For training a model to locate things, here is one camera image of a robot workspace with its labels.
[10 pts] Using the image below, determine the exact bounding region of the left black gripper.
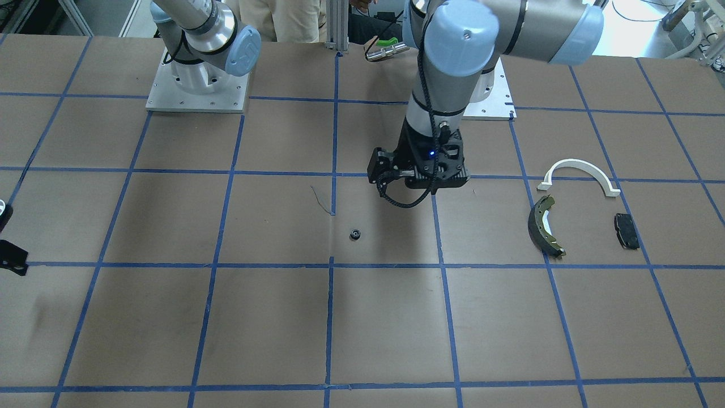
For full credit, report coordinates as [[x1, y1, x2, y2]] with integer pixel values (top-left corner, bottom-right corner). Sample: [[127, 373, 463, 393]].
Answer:
[[367, 122, 470, 196]]

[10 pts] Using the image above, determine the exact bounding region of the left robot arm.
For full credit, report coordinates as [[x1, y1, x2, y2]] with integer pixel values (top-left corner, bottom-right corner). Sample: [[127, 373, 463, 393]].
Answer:
[[368, 1, 605, 197]]

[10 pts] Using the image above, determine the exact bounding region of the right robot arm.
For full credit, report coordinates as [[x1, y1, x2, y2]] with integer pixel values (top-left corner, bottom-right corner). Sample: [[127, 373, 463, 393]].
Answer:
[[147, 1, 262, 113]]

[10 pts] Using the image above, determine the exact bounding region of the seated person in beige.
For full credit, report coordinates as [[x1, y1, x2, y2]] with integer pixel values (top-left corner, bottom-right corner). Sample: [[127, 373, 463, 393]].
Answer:
[[238, 1, 326, 44]]

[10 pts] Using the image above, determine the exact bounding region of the green brake shoe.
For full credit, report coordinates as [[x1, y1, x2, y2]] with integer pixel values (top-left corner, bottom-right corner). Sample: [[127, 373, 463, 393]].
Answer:
[[527, 195, 566, 258]]

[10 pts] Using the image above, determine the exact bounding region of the black brake pad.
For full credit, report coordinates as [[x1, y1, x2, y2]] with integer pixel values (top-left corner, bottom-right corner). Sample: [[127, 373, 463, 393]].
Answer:
[[614, 212, 640, 250]]

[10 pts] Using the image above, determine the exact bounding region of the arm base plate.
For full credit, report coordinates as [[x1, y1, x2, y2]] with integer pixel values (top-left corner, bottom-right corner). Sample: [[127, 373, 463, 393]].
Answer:
[[146, 61, 251, 114], [463, 58, 517, 121]]

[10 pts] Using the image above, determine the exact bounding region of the aluminium frame post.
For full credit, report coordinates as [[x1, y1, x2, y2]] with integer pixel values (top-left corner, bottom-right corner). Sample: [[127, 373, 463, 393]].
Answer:
[[325, 0, 349, 53]]

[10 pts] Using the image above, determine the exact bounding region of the white curved plastic bracket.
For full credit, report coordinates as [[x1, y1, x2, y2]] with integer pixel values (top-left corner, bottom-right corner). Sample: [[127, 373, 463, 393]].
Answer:
[[536, 158, 621, 197]]

